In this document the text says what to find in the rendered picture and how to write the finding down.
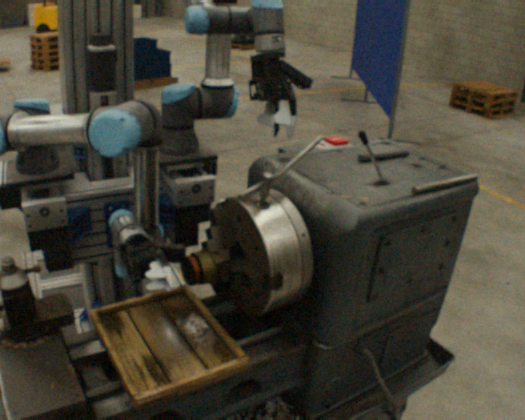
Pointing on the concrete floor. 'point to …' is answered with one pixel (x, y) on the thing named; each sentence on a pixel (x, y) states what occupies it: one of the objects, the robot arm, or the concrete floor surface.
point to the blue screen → (380, 53)
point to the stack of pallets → (44, 51)
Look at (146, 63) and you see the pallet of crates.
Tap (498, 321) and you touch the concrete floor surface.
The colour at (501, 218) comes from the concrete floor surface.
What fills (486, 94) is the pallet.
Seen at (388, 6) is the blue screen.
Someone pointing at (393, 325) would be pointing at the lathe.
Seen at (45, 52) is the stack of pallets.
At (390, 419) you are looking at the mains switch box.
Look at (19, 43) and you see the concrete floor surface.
